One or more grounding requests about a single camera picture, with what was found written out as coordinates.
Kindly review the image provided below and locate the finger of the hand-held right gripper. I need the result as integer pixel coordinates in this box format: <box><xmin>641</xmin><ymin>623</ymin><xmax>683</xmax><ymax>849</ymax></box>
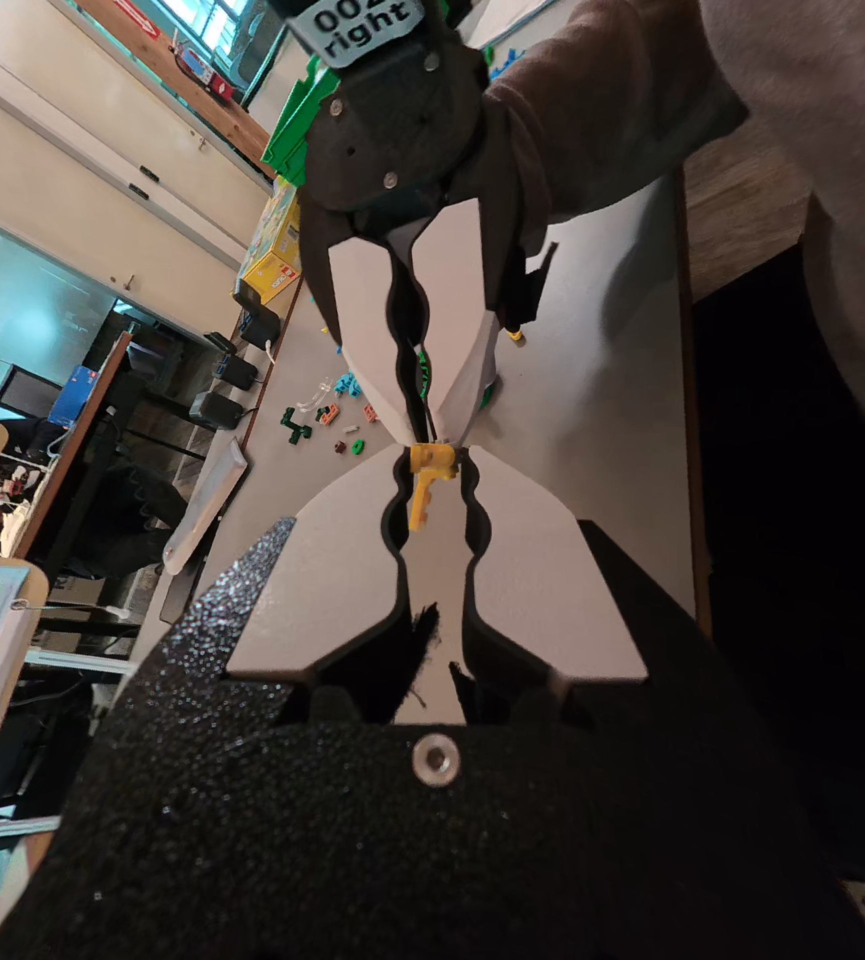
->
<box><xmin>410</xmin><ymin>196</ymin><xmax>505</xmax><ymax>450</ymax></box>
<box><xmin>326</xmin><ymin>232</ymin><xmax>434</xmax><ymax>450</ymax></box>

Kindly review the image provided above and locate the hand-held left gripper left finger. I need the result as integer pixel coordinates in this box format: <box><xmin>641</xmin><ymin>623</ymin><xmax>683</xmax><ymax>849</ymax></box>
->
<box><xmin>224</xmin><ymin>444</ymin><xmax>415</xmax><ymax>682</ymax></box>

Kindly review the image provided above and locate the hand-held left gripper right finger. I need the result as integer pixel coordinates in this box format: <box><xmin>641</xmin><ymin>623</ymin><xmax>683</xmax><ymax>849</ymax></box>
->
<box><xmin>461</xmin><ymin>444</ymin><xmax>650</xmax><ymax>684</ymax></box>

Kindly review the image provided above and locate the yellow brick assembly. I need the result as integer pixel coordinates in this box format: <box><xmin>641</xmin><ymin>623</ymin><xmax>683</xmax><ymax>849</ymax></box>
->
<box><xmin>407</xmin><ymin>442</ymin><xmax>464</xmax><ymax>534</ymax></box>

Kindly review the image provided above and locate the person's right forearm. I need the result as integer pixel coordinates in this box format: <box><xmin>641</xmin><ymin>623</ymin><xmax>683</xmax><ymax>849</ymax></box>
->
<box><xmin>443</xmin><ymin>0</ymin><xmax>752</xmax><ymax>260</ymax></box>

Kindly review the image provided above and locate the black power adapter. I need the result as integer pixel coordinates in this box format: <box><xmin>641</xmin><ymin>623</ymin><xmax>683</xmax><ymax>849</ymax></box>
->
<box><xmin>188</xmin><ymin>390</ymin><xmax>246</xmax><ymax>432</ymax></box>
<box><xmin>233</xmin><ymin>288</ymin><xmax>284</xmax><ymax>350</ymax></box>
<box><xmin>203</xmin><ymin>330</ymin><xmax>261</xmax><ymax>391</ymax></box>

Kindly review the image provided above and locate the green plastic bin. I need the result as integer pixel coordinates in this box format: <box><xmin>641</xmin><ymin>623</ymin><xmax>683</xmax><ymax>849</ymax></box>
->
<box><xmin>260</xmin><ymin>56</ymin><xmax>344</xmax><ymax>189</ymax></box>

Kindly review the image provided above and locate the yellow toy box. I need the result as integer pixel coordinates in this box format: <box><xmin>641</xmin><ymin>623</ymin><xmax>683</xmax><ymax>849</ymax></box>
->
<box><xmin>237</xmin><ymin>180</ymin><xmax>305</xmax><ymax>305</ymax></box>

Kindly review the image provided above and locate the black-framed table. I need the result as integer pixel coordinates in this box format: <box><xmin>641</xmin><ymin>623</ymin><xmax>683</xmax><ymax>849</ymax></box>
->
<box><xmin>8</xmin><ymin>330</ymin><xmax>250</xmax><ymax>586</ymax></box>

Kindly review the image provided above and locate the blue box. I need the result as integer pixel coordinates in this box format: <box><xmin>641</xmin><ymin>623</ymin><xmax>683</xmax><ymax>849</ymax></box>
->
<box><xmin>48</xmin><ymin>365</ymin><xmax>104</xmax><ymax>429</ymax></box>

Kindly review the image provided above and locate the wooden booklet stand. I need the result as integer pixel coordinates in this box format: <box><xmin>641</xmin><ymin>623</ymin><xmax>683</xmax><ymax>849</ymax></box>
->
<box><xmin>0</xmin><ymin>556</ymin><xmax>51</xmax><ymax>845</ymax></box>

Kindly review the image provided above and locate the clear plastic box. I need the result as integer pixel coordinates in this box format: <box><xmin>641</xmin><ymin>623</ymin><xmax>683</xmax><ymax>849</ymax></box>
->
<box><xmin>0</xmin><ymin>450</ymin><xmax>51</xmax><ymax>500</ymax></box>

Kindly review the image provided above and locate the black monitor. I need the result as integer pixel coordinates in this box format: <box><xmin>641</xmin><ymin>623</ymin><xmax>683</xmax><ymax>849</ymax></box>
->
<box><xmin>0</xmin><ymin>365</ymin><xmax>59</xmax><ymax>421</ymax></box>

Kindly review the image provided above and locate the person's sweater torso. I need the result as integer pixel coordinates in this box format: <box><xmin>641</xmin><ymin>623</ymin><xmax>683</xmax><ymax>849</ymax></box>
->
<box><xmin>698</xmin><ymin>0</ymin><xmax>865</xmax><ymax>489</ymax></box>

